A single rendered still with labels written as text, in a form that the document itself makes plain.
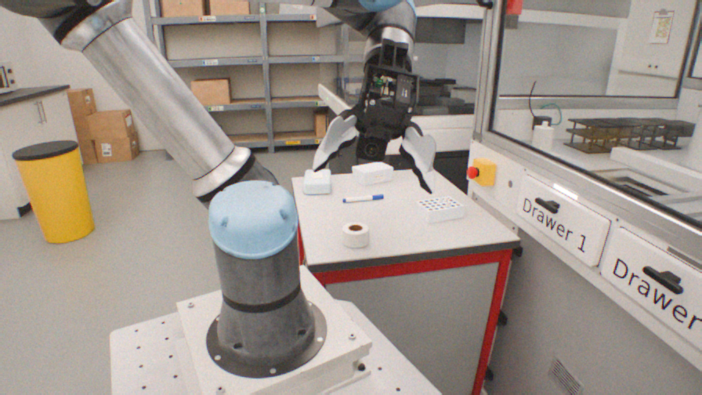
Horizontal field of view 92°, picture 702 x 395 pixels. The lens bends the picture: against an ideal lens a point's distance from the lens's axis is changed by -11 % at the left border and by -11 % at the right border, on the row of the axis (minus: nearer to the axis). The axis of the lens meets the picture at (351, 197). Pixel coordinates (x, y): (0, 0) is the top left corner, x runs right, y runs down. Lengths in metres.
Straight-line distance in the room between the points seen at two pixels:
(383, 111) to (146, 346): 0.58
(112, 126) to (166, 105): 4.40
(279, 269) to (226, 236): 0.08
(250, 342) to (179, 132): 0.31
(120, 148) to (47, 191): 2.07
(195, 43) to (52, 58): 1.68
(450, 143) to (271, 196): 1.27
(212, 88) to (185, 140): 3.99
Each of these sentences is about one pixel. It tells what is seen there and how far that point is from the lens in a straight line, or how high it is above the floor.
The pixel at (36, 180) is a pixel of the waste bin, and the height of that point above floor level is 0.48.
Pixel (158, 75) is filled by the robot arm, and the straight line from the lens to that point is 0.60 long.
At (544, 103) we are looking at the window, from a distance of 1.08.
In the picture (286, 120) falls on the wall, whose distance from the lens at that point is 5.03.
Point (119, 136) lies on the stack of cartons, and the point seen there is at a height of 0.29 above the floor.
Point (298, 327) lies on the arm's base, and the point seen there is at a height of 0.86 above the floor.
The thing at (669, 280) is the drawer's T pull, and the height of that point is 0.91.
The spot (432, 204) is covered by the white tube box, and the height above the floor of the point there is 0.80.
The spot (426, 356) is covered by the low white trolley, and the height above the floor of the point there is 0.37.
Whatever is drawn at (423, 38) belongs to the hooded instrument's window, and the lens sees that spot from 1.62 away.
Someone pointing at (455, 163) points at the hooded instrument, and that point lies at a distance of 1.78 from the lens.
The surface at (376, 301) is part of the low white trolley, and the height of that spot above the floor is 0.61.
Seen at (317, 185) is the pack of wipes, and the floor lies 0.80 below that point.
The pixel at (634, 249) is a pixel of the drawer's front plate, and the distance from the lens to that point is 0.86.
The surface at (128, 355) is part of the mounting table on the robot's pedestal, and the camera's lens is 0.79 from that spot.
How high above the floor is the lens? 1.26
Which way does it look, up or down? 23 degrees down
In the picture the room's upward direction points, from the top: straight up
